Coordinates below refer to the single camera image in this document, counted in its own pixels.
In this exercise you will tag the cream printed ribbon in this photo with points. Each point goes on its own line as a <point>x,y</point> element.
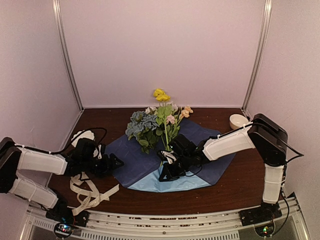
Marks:
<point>88,194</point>

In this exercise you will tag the white scalloped dish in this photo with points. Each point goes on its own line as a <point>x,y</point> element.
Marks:
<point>86,134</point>

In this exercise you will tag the aluminium corner post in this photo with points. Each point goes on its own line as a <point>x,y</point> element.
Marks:
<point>56,4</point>
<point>264,31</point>

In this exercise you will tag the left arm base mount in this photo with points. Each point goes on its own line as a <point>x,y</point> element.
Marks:
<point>67,223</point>

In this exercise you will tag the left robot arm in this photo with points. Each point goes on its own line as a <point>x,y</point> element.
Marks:
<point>15,157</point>

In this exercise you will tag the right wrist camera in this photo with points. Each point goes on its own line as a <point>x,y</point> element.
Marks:
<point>166,156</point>

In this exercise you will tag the left aluminium corner post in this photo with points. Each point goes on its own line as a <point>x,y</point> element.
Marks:
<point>56,4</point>

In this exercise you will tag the front aluminium rail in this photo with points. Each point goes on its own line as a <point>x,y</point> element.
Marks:
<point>223,225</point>

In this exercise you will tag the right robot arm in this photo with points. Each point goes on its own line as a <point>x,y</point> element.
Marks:
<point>262,134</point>

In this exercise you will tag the white ceramic bowl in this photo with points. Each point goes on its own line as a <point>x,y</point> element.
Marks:
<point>237,120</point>

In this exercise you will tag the right aluminium corner post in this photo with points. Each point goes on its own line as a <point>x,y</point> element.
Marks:
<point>264,31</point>

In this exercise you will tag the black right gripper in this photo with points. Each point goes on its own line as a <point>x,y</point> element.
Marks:
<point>169,176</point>

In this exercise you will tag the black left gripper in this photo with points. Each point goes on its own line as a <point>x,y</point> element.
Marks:
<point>108,168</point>

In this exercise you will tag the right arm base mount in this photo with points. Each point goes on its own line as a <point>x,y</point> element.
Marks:
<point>262,218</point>

